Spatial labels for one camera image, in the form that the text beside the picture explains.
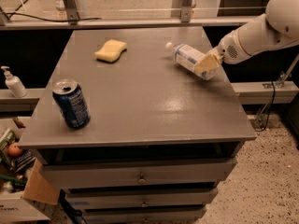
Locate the orange fruit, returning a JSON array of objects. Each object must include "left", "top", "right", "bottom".
[{"left": 7, "top": 142, "right": 23, "bottom": 158}]

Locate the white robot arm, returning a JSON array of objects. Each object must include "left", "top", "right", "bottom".
[{"left": 192, "top": 0, "right": 299, "bottom": 75}]

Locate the blue pepsi can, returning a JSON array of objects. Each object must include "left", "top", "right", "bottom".
[{"left": 52, "top": 78, "right": 91, "bottom": 129}]

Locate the clear plastic bottle blue label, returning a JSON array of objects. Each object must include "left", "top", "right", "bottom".
[{"left": 165, "top": 42, "right": 218, "bottom": 80}]

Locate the grey drawer cabinet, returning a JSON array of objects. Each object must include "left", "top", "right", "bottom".
[{"left": 21, "top": 27, "right": 255, "bottom": 224}]

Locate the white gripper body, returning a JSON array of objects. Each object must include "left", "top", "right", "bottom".
[{"left": 217, "top": 30, "right": 250, "bottom": 64}]

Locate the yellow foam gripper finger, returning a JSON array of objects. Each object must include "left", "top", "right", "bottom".
[
  {"left": 208, "top": 46, "right": 222, "bottom": 55},
  {"left": 194, "top": 52, "right": 223, "bottom": 75}
]

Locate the yellow sponge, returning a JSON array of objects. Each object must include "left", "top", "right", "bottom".
[{"left": 94, "top": 39, "right": 127, "bottom": 63}]

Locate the black cable on floor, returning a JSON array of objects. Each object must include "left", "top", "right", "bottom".
[{"left": 253, "top": 79, "right": 278, "bottom": 133}]

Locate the cardboard box with clutter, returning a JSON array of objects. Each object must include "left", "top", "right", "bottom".
[{"left": 0, "top": 119, "right": 59, "bottom": 223}]

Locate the white pump dispenser bottle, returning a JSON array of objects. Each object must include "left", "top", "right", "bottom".
[{"left": 1, "top": 66, "right": 27, "bottom": 98}]

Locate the black cable on rail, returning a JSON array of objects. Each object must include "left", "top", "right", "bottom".
[{"left": 6, "top": 0, "right": 102, "bottom": 23}]

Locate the grey metal rail frame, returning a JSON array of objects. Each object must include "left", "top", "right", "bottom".
[{"left": 0, "top": 0, "right": 269, "bottom": 30}]

